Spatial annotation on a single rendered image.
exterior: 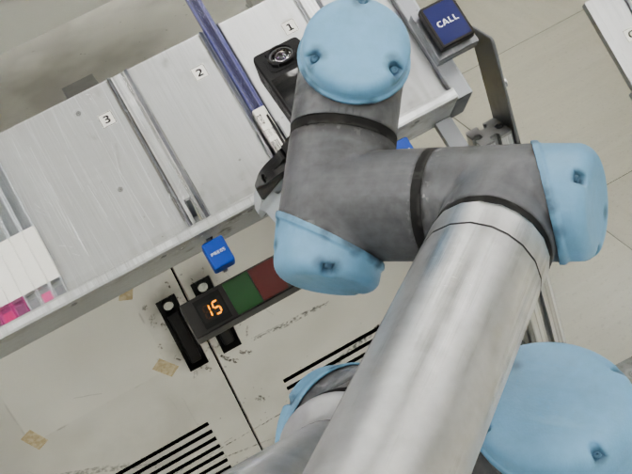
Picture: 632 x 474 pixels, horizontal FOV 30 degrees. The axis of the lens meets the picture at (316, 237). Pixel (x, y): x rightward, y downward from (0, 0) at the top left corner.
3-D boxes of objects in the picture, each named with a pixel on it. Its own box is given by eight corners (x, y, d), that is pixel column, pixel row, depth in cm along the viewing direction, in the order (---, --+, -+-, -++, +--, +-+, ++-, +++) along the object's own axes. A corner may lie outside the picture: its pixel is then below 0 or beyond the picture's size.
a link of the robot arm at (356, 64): (289, 95, 77) (307, -23, 79) (285, 150, 88) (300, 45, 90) (408, 112, 77) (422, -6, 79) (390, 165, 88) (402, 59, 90)
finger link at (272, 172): (250, 204, 105) (296, 154, 99) (242, 190, 106) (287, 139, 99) (289, 191, 108) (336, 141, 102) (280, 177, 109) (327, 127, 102)
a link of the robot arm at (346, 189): (400, 270, 73) (419, 105, 76) (244, 269, 78) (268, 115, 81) (445, 301, 79) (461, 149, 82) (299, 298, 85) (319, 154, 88)
